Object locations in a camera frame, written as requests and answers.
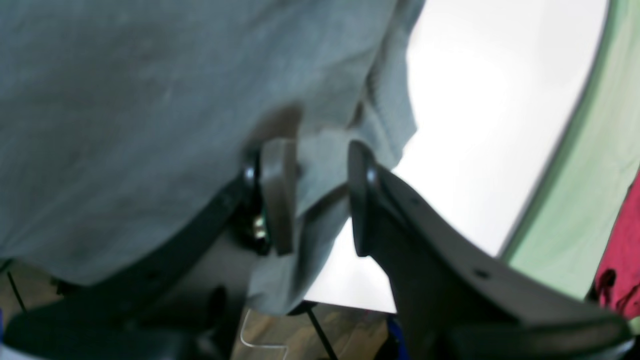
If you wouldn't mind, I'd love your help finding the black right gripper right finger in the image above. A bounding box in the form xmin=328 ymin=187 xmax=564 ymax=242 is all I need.
xmin=348 ymin=141 xmax=634 ymax=360

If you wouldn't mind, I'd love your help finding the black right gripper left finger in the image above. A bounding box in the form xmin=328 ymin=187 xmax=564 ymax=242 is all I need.
xmin=3 ymin=139 xmax=297 ymax=360

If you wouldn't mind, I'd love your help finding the grey t-shirt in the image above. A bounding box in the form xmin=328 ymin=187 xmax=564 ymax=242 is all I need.
xmin=0 ymin=0 xmax=425 ymax=316

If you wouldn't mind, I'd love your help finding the red cloth at edge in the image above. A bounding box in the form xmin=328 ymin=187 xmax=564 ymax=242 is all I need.
xmin=592 ymin=175 xmax=640 ymax=321

